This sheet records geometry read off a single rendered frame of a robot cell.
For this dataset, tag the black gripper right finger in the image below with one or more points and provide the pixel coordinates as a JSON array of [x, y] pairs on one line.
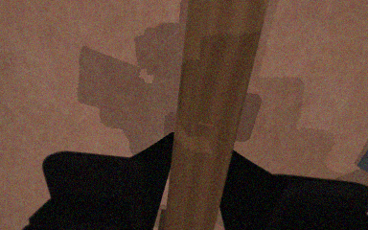
[[255, 199]]

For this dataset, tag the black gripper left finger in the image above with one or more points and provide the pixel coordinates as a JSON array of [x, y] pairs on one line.
[[140, 178]]

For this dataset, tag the long wooden board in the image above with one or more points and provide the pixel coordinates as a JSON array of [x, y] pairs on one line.
[[220, 45]]

